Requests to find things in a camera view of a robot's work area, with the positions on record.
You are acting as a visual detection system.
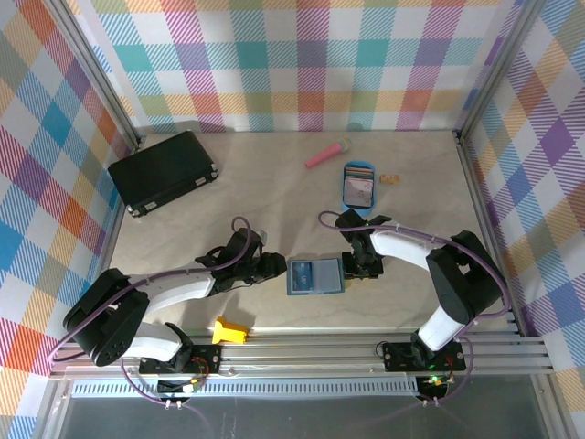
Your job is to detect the black round cable mount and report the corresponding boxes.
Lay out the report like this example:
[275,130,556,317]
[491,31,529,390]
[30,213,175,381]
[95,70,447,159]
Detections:
[416,373,457,409]
[156,376,203,411]

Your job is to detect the aluminium frame post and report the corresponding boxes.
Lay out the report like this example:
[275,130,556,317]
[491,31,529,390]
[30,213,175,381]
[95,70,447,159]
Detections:
[45,0,147,150]
[452,0,549,141]

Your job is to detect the blue oval card tray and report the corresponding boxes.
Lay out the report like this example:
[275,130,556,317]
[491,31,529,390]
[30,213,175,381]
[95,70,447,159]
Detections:
[341,159,379,216]

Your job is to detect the yellow plastic part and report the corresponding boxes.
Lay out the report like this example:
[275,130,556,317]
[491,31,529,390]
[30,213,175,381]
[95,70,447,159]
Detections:
[211,316,250,345]

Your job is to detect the pink grey credit card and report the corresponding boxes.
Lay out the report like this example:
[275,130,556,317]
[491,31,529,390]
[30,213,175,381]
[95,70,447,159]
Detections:
[345,177,376,206]

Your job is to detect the aluminium table edge rail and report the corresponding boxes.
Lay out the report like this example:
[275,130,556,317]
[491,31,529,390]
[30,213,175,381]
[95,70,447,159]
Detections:
[48,335,558,380]

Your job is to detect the blue credit card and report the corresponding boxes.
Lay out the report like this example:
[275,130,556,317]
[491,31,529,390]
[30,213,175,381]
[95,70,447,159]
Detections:
[291,260,315,293]

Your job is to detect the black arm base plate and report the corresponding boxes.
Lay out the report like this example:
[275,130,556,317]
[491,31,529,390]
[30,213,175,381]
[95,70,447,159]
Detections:
[382,341,467,372]
[138,345,224,374]

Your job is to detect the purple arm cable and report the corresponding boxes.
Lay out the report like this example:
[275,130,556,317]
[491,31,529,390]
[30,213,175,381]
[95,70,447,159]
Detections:
[48,216,257,408]
[317,209,511,407]

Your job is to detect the pink toy microphone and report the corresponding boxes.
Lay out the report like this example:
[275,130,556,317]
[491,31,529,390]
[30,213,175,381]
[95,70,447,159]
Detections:
[304,138,352,169]

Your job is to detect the grey slotted cable duct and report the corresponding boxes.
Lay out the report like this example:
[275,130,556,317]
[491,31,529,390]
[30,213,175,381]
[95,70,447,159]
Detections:
[70,381,422,399]

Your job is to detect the blue card holder wallet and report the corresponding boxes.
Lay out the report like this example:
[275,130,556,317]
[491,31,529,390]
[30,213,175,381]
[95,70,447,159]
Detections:
[285,257,346,297]

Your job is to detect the black hard case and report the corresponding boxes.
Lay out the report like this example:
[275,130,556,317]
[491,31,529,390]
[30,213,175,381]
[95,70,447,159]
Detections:
[107,130,220,219]

